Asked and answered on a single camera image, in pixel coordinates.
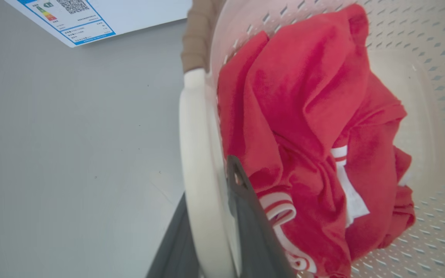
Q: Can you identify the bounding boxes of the white perforated plastic laundry basket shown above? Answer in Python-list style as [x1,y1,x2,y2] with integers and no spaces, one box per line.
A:
[179,0,445,278]

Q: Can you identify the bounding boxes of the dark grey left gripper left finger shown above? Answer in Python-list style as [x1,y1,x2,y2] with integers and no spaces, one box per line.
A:
[146,192,200,278]

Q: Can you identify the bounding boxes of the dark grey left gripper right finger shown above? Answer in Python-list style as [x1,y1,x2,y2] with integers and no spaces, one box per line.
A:
[226,155,296,278]

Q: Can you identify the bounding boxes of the white washing machine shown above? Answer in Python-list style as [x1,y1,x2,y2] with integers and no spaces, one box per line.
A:
[4,0,193,48]

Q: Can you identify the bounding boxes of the tan knitted garment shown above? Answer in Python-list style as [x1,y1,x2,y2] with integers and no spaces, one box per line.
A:
[181,0,227,74]

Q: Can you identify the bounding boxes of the blue-bordered energy label sticker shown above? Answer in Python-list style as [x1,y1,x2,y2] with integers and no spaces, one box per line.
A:
[17,0,116,46]

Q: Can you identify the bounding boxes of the red garment with white stripes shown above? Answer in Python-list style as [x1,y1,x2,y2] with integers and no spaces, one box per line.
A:
[217,4,416,278]

